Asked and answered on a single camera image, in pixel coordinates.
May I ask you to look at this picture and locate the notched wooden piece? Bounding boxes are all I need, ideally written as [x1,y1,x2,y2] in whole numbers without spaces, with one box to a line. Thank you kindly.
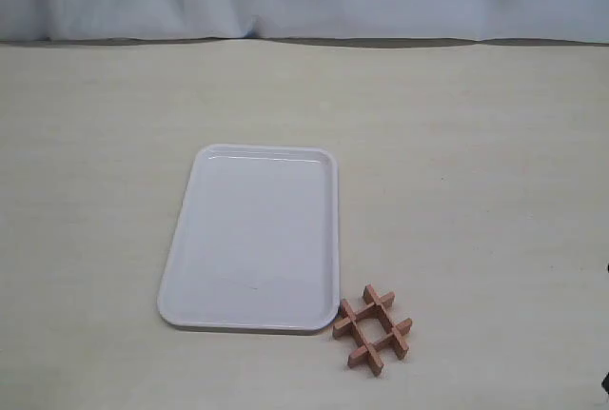
[332,284,396,339]
[348,318,413,367]
[363,284,413,357]
[332,300,381,346]

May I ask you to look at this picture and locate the white rectangular plastic tray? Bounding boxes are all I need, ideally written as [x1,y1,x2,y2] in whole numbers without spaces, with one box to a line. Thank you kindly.
[157,144,341,333]

